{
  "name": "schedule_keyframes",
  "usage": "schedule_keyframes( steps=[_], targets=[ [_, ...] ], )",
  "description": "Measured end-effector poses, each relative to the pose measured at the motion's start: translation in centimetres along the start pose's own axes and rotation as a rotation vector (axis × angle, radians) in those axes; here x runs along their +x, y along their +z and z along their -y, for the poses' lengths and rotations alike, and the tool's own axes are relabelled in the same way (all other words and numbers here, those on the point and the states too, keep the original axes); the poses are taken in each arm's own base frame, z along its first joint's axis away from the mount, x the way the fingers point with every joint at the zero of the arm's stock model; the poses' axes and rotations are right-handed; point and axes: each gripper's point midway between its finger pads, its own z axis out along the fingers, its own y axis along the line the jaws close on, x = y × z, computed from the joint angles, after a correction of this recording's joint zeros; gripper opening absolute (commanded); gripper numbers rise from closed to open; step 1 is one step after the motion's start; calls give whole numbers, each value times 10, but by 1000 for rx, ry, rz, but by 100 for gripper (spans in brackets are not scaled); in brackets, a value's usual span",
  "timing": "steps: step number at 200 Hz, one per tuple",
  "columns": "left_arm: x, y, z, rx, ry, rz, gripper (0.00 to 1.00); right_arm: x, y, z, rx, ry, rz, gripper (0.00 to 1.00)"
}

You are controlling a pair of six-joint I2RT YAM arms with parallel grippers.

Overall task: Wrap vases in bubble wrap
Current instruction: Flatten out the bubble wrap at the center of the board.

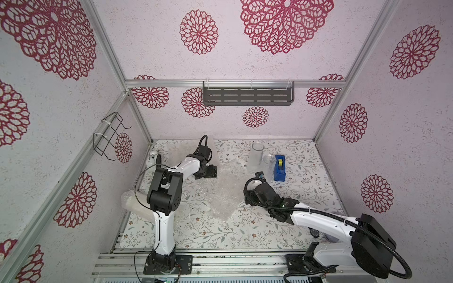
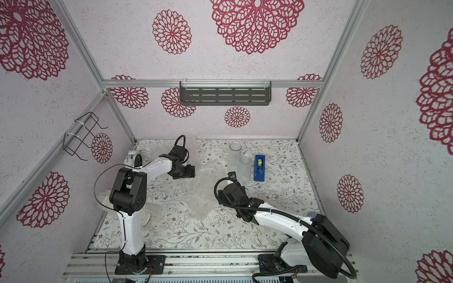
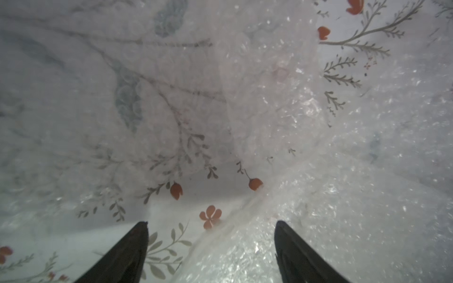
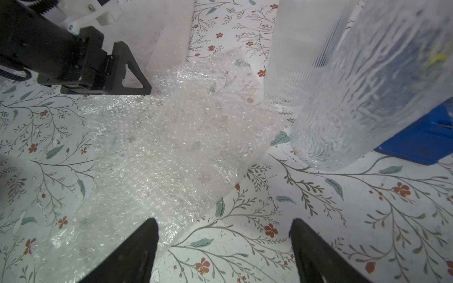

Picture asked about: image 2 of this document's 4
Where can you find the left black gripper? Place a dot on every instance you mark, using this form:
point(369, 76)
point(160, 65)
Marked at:
point(191, 173)

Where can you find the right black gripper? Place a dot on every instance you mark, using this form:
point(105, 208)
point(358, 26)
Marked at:
point(232, 187)

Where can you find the clear glass vase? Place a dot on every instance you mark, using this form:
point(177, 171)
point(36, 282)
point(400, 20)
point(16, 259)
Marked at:
point(234, 154)
point(244, 169)

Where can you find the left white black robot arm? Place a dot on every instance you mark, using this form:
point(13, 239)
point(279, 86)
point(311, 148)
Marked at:
point(128, 197)

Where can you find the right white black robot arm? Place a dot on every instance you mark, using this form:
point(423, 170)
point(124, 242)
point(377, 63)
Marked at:
point(318, 241)

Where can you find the blue tape dispenser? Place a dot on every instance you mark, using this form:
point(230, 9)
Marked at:
point(259, 168)

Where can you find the grey slotted wall shelf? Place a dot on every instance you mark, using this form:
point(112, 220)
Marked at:
point(225, 94)

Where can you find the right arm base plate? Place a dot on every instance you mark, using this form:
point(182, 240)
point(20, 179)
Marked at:
point(271, 264)

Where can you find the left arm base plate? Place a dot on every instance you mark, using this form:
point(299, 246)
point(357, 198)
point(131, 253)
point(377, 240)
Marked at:
point(144, 264)

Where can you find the black wire wall basket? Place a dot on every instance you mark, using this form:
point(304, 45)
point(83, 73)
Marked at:
point(75, 139)

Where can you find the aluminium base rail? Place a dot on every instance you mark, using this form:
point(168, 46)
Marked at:
point(172, 263)

